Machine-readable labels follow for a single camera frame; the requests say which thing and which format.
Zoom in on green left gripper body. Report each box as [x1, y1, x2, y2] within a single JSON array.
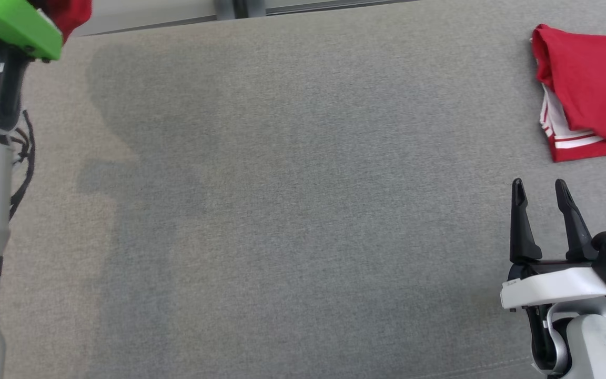
[[0, 0, 63, 61]]

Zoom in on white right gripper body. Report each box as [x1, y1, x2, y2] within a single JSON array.
[[500, 258, 606, 311]]

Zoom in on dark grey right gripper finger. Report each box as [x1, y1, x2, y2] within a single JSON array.
[[554, 179, 598, 261], [509, 178, 543, 264]]

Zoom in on red shorts with white trim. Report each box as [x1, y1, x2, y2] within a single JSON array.
[[29, 0, 93, 43]]

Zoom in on red shirt with white sleeves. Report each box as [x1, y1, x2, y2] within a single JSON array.
[[532, 24, 606, 163]]

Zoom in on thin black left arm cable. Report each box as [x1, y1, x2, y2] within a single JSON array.
[[8, 109, 37, 220]]

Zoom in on grey double partition post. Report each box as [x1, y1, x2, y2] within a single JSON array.
[[214, 0, 267, 21]]

